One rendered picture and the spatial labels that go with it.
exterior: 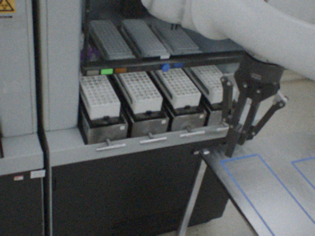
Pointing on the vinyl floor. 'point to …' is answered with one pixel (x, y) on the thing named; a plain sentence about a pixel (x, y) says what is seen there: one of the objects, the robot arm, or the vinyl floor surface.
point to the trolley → (263, 184)
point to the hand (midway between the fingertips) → (234, 140)
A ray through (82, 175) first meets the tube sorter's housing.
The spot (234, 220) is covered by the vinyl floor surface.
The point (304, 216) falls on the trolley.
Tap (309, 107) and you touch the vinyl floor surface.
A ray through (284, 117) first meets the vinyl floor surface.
